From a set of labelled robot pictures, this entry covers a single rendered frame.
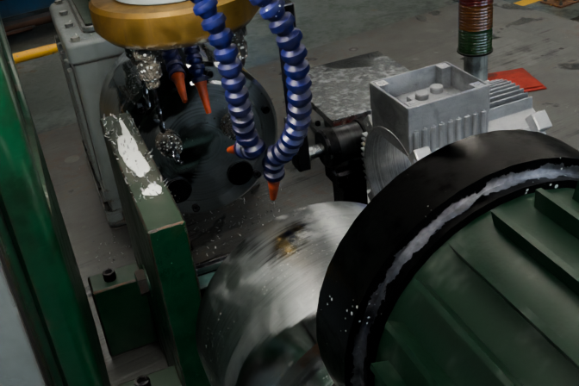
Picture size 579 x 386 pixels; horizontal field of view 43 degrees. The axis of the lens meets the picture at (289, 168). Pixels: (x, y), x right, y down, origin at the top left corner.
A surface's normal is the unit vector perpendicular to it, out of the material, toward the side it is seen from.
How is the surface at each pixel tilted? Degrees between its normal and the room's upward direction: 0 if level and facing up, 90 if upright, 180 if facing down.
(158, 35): 90
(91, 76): 90
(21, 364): 90
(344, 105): 0
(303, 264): 13
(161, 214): 0
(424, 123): 90
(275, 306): 32
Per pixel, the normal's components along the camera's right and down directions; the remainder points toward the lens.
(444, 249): -0.57, -0.60
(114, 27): -0.59, 0.45
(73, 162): -0.11, -0.86
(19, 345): 0.36, 0.43
